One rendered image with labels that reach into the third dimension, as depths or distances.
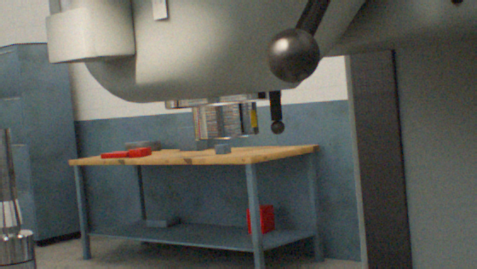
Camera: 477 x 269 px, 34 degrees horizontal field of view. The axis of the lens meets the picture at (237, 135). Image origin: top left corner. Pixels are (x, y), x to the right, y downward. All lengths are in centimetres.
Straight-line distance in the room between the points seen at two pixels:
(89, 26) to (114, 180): 734
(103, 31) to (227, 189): 614
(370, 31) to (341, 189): 521
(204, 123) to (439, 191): 41
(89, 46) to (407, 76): 51
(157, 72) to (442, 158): 47
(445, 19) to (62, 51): 28
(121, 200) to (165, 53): 730
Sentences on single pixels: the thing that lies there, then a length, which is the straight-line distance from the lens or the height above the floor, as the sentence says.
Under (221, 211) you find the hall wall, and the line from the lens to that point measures 670.
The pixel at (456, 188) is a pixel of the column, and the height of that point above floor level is 118.
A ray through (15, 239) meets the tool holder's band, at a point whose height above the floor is 118.
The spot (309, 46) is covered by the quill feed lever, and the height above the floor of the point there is 133.
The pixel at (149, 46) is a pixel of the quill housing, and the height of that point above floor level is 134.
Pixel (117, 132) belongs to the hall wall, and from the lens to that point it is 766.
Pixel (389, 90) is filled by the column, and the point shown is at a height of 130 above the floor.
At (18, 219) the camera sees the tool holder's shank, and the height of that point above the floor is 120.
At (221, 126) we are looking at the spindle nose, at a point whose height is 129.
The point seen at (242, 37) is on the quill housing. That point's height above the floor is 134.
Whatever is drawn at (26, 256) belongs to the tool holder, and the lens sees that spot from 85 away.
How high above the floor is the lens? 131
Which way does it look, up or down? 3 degrees down
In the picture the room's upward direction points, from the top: 6 degrees counter-clockwise
